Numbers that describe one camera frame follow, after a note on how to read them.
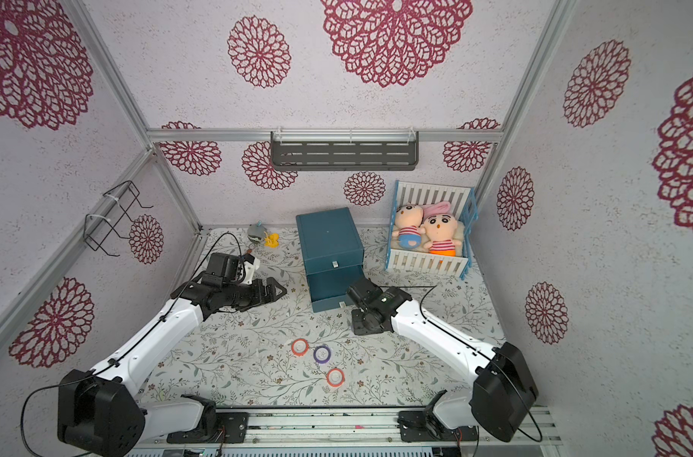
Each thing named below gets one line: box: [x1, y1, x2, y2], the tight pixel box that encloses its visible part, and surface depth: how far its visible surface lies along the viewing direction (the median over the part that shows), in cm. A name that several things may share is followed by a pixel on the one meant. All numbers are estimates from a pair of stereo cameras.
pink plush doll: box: [392, 203, 427, 251], surface depth 107 cm
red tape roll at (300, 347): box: [291, 337, 310, 358], surface depth 89 cm
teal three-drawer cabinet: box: [295, 207, 365, 314], surface depth 91 cm
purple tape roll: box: [313, 344, 332, 364], surface depth 87 cm
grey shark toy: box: [247, 219, 266, 244], surface depth 115 cm
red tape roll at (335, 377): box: [325, 367, 346, 388], surface depth 84 cm
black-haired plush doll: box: [419, 200, 462, 257], surface depth 104 cm
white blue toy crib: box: [385, 180, 479, 281], surface depth 107 cm
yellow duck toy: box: [264, 232, 280, 249], surface depth 118 cm
